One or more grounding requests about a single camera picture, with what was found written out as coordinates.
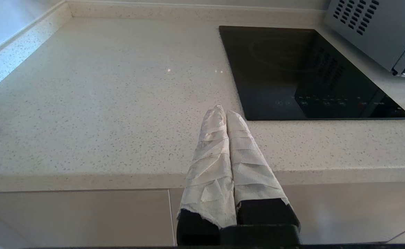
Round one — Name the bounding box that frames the left gripper left finger wrapped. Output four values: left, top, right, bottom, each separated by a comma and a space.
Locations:
177, 105, 237, 246

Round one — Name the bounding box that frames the silver black microwave oven body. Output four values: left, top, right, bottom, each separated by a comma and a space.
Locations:
324, 0, 405, 78

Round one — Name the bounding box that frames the beige cabinet front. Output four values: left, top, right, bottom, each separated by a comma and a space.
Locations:
170, 182, 405, 244
0, 190, 175, 248

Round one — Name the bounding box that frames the black glass induction cooktop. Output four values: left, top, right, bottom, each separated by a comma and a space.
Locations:
219, 26, 405, 121

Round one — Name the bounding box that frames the left gripper right finger wrapped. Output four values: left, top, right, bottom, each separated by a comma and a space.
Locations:
226, 111, 301, 227

